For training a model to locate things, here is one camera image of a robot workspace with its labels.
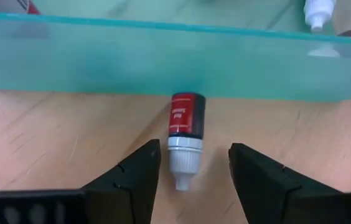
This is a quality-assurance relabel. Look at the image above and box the teal translucent plastic bin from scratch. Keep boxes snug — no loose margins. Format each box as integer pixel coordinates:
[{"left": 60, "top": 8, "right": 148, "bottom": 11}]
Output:
[{"left": 0, "top": 0, "right": 351, "bottom": 103}]

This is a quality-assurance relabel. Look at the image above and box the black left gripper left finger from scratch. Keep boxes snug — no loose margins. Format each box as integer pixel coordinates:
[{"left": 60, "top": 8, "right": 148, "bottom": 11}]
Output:
[{"left": 82, "top": 139, "right": 161, "bottom": 224}]

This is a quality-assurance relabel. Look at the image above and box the large orange food coloring bottle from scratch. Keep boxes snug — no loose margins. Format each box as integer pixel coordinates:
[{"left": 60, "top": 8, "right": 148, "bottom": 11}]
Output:
[{"left": 15, "top": 0, "right": 42, "bottom": 16}]

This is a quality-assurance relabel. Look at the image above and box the small red dropper bottle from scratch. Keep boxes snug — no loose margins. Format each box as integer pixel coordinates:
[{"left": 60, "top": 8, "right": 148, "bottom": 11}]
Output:
[{"left": 166, "top": 91, "right": 207, "bottom": 192}]

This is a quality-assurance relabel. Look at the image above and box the small dark dropper bottle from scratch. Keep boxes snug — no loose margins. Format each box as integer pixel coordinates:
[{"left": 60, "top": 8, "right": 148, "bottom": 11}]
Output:
[{"left": 302, "top": 0, "right": 337, "bottom": 34}]

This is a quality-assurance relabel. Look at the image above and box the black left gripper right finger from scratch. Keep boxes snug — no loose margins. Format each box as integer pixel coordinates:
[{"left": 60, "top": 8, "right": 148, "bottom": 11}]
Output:
[{"left": 228, "top": 142, "right": 344, "bottom": 224}]

